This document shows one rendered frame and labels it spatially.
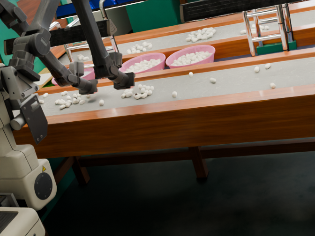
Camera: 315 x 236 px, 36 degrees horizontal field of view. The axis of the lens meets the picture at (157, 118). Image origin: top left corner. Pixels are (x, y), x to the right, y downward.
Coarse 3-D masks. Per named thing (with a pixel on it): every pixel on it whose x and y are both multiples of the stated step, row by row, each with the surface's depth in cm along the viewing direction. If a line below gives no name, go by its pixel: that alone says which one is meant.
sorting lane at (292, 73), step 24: (216, 72) 234; (240, 72) 225; (264, 72) 218; (288, 72) 211; (312, 72) 205; (48, 96) 269; (72, 96) 259; (96, 96) 249; (120, 96) 240; (168, 96) 224; (192, 96) 216
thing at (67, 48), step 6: (78, 18) 245; (54, 24) 251; (72, 24) 239; (66, 30) 236; (66, 48) 261; (72, 48) 260; (72, 60) 264; (84, 66) 264; (90, 66) 262; (102, 78) 264
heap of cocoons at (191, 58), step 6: (186, 54) 267; (192, 54) 263; (198, 54) 264; (204, 54) 259; (210, 54) 256; (174, 60) 263; (180, 60) 261; (186, 60) 258; (192, 60) 259; (198, 60) 256
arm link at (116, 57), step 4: (108, 52) 213; (112, 52) 211; (116, 52) 212; (112, 56) 211; (116, 56) 212; (120, 56) 213; (112, 60) 210; (116, 60) 212; (120, 60) 213; (120, 64) 213; (112, 68) 205; (116, 68) 208; (112, 72) 205; (116, 72) 207; (112, 76) 209
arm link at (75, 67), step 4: (72, 64) 234; (76, 64) 235; (80, 64) 235; (72, 68) 233; (76, 68) 234; (80, 68) 235; (72, 72) 233; (76, 72) 234; (80, 72) 234; (68, 76) 227; (72, 76) 229; (76, 76) 231; (68, 80) 227; (72, 80) 228; (76, 80) 230; (72, 84) 233
